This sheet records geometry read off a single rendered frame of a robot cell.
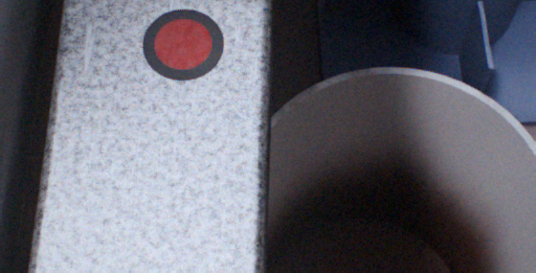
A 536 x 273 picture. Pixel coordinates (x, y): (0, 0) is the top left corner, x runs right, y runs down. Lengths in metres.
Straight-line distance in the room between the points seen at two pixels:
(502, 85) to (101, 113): 1.09
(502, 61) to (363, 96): 0.44
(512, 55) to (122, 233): 1.13
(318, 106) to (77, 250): 0.68
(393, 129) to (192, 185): 0.75
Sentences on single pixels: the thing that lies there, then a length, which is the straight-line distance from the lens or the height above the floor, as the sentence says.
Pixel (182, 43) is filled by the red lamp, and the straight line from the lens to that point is 0.41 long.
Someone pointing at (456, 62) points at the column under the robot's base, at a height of 0.01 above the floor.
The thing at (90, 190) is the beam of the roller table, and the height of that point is 0.91.
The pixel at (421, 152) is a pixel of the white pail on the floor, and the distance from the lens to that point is 1.16.
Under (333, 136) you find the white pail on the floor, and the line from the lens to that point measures 1.12.
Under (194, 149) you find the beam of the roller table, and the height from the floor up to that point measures 0.92.
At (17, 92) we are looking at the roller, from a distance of 0.41.
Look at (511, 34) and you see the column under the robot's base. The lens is 1.49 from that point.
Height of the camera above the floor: 1.27
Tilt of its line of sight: 65 degrees down
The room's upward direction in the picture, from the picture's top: straight up
